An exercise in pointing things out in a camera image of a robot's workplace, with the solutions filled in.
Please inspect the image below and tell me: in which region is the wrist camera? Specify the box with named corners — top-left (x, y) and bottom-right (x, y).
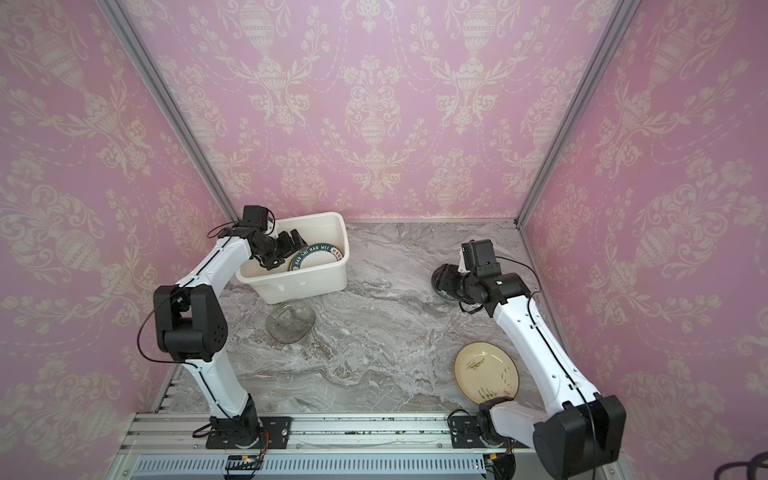
top-left (459, 239), bottom-right (501, 279)
top-left (239, 205), bottom-right (274, 233)

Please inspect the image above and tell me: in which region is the right corner aluminium post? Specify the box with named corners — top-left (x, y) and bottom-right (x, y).
top-left (515, 0), bottom-right (641, 230)

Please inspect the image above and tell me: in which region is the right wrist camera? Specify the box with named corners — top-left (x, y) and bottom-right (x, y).
top-left (459, 239), bottom-right (501, 279)

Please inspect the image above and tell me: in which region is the aluminium mounting rail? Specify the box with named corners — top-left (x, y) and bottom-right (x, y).
top-left (104, 411), bottom-right (631, 480)

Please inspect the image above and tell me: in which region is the clear glass plate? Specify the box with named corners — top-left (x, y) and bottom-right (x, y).
top-left (265, 301), bottom-right (316, 344)

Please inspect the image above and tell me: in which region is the corner aluminium post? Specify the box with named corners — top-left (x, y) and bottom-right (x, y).
top-left (96, 0), bottom-right (240, 221)
top-left (515, 0), bottom-right (641, 230)

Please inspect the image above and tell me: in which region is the left corner aluminium post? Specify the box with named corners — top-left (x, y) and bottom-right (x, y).
top-left (96, 0), bottom-right (240, 221)

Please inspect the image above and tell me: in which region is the beige plate brown rim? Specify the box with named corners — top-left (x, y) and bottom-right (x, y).
top-left (454, 342), bottom-right (520, 405)

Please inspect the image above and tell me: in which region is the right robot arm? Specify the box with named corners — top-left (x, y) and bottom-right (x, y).
top-left (431, 264), bottom-right (627, 479)

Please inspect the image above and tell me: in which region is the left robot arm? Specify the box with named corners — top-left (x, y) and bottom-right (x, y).
top-left (152, 224), bottom-right (307, 451)

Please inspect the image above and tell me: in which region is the small green lettered rim plate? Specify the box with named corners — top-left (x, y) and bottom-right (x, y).
top-left (288, 242), bottom-right (344, 271)

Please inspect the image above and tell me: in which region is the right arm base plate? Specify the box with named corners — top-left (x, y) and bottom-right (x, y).
top-left (446, 415), bottom-right (508, 450)

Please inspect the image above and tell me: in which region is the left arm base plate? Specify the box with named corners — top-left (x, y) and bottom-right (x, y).
top-left (206, 416), bottom-right (293, 450)

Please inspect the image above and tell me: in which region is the white plastic bin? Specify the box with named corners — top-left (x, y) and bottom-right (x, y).
top-left (236, 212), bottom-right (350, 305)

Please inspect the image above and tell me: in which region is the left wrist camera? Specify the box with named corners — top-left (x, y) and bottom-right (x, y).
top-left (239, 205), bottom-right (274, 233)

